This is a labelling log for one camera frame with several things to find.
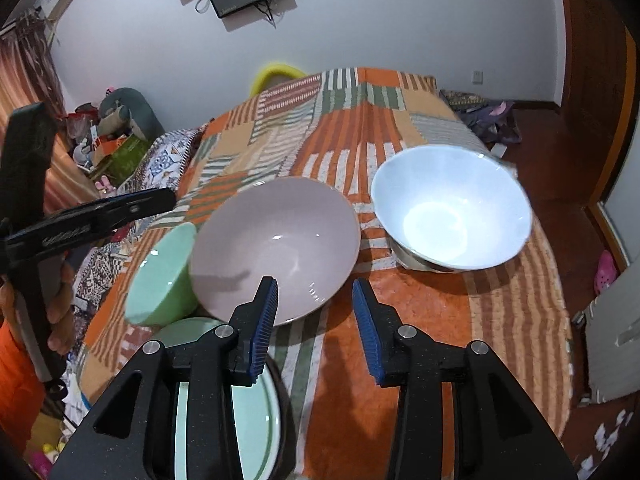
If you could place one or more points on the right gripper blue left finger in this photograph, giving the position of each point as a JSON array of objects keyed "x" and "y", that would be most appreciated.
[{"x": 130, "y": 432}]

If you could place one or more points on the light green plate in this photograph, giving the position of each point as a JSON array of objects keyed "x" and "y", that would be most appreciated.
[{"x": 257, "y": 412}]

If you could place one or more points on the light green bowl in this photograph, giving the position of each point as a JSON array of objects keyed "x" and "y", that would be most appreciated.
[{"x": 161, "y": 292}]

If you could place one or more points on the pink bowl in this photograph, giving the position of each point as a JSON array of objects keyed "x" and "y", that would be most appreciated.
[{"x": 301, "y": 232}]

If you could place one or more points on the white bowl with brown dots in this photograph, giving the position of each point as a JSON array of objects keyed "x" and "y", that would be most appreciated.
[{"x": 453, "y": 207}]

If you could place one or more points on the person left hand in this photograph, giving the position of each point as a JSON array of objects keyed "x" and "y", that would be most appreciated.
[{"x": 59, "y": 313}]

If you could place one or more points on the pink bunny toy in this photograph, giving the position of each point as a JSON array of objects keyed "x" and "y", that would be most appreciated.
[{"x": 104, "y": 186}]

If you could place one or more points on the green storage box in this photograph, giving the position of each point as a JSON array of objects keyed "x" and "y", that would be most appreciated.
[{"x": 117, "y": 159}]

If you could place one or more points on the dark purple plate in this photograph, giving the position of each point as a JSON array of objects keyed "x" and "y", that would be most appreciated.
[{"x": 286, "y": 452}]

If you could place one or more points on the white small appliance with stickers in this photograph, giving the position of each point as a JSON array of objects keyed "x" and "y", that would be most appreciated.
[{"x": 610, "y": 325}]

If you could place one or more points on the checkered patterned quilt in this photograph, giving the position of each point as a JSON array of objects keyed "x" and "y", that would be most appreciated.
[{"x": 152, "y": 189}]

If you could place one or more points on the grey plush toy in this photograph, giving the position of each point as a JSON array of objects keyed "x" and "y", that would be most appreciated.
[{"x": 125, "y": 110}]

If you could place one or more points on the orange striped curtain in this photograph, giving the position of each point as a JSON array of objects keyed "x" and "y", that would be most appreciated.
[{"x": 38, "y": 176}]

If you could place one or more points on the orange striped patchwork blanket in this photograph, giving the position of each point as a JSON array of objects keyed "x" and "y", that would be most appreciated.
[{"x": 337, "y": 127}]

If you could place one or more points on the brown wooden door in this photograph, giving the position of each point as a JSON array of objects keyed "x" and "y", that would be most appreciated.
[{"x": 599, "y": 95}]

